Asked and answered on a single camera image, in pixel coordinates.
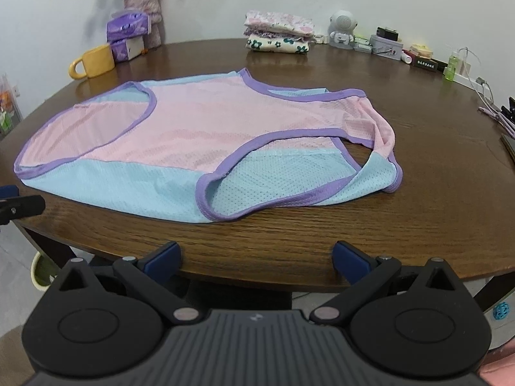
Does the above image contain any grey tin box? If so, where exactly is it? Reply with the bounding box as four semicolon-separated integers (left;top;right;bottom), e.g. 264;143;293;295
369;34;403;61

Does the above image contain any wooden table leg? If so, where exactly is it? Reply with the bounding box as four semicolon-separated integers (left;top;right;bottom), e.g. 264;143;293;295
18;219;95;270

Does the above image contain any yellow mug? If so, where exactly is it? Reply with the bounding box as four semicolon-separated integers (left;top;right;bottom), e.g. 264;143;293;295
68;44;116;80

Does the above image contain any pink blue mesh vest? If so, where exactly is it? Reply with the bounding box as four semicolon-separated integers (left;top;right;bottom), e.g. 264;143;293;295
14;68;404;223

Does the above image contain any white robot speaker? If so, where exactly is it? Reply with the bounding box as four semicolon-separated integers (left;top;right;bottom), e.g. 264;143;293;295
328;9;357;49

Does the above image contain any white power strip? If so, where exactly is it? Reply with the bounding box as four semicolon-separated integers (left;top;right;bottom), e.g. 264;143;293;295
453;58;495;103

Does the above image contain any green flower folded cloth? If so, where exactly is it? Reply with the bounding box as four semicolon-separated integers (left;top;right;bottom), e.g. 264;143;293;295
246;34;311;54

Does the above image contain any pink floral folded cloth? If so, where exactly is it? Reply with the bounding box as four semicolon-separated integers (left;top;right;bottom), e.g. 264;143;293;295
244;10;315;37

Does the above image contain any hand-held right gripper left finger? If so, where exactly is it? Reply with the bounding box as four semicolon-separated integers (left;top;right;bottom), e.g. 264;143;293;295
56;241;202;325

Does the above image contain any green spray bottle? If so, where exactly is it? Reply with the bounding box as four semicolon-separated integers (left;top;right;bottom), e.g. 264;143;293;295
444;50;459;82

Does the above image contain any pale green bin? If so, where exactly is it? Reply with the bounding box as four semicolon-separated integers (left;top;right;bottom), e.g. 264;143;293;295
31;251;61;292

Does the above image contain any purple tissue pack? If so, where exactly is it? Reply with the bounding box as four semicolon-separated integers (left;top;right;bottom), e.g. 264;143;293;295
106;11;151;43
109;34;146;64

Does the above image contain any cream yellow round box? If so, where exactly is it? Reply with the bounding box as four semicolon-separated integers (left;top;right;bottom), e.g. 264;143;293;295
410;43;434;60

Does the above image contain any black labelled box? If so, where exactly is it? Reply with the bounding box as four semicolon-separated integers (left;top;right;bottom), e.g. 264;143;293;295
414;57;439;73

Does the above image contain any purple cable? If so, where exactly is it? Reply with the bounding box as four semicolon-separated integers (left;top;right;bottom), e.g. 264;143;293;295
478;105;515;137

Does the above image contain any lilac ruffled folded cloth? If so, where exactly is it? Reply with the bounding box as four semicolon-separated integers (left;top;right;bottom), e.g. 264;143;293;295
243;28;312;43

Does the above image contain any vase of dried roses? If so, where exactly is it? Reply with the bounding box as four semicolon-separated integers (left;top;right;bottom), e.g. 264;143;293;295
123;0;165;49

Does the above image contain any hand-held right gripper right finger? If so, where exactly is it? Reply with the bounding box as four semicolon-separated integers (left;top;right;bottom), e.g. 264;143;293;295
309;240;463;326

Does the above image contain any clear rack with bottles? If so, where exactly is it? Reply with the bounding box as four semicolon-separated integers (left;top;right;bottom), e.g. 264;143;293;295
0;73;23;137

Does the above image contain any white cable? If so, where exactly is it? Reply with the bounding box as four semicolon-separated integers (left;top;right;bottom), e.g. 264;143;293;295
459;46;493;101

